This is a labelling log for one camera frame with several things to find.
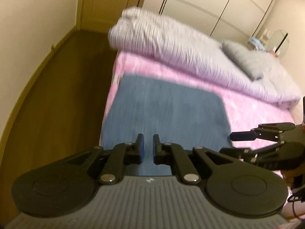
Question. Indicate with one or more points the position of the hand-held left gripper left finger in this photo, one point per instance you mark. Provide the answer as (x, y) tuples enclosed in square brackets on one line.
[(141, 146)]

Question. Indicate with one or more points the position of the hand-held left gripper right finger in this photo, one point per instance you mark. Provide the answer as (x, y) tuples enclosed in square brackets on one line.
[(156, 148)]

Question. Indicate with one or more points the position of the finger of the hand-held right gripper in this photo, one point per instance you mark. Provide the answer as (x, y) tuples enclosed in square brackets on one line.
[(241, 136), (234, 152)]

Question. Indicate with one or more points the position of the blue jeans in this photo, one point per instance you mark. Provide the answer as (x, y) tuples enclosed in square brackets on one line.
[(166, 107)]

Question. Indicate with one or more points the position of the person's right hand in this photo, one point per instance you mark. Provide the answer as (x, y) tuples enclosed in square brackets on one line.
[(288, 177)]

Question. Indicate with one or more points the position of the pink floral blanket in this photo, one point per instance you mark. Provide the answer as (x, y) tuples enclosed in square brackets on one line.
[(250, 109)]

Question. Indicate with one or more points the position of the grey pillow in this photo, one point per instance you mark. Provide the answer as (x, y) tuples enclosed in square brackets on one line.
[(247, 58)]

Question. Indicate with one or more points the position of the blue cloth bundle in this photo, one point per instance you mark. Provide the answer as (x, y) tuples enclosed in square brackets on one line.
[(256, 42)]

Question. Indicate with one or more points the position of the round mirror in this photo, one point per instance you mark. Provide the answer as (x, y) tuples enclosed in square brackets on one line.
[(278, 40)]

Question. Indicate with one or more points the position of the grey striped quilt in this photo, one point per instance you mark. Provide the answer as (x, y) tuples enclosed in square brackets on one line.
[(181, 43)]

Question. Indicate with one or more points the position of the white sliding wardrobe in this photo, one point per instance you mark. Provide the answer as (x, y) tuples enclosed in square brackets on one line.
[(209, 2)]

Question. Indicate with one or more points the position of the wooden door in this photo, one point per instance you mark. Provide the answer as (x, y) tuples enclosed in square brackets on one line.
[(109, 4)]

